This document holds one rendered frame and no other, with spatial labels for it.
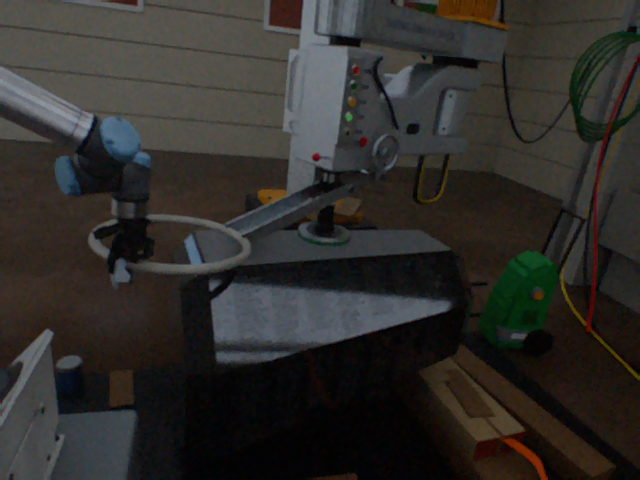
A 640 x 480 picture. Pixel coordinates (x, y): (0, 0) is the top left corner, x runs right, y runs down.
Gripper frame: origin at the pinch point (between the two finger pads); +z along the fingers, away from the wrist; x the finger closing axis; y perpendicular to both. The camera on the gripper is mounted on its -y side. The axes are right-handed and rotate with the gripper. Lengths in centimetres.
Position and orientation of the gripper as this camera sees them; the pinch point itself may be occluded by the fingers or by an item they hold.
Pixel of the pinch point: (122, 281)
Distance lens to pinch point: 140.2
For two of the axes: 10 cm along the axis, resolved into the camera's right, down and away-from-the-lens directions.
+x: 3.3, -2.7, 9.1
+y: 9.3, 2.5, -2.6
